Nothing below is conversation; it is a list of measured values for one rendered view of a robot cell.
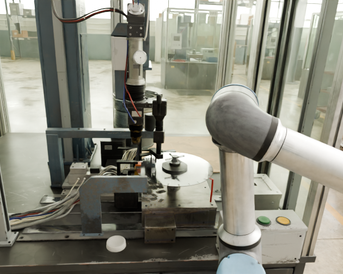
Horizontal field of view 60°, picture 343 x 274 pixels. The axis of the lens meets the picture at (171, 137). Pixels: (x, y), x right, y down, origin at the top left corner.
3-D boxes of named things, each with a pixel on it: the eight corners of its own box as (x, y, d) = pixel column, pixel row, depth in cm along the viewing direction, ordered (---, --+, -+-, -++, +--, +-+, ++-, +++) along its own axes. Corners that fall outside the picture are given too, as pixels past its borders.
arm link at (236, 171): (218, 290, 81) (203, 92, 65) (221, 253, 95) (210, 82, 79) (264, 294, 78) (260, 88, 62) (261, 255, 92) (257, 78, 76)
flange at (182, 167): (192, 166, 130) (193, 161, 129) (177, 175, 121) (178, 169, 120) (171, 159, 136) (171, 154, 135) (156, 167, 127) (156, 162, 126)
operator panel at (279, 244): (286, 242, 116) (293, 209, 110) (300, 263, 105) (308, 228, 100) (215, 244, 113) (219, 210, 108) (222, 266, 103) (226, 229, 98)
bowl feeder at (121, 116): (158, 137, 221) (159, 89, 209) (159, 154, 193) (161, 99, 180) (116, 137, 219) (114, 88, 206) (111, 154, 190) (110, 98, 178)
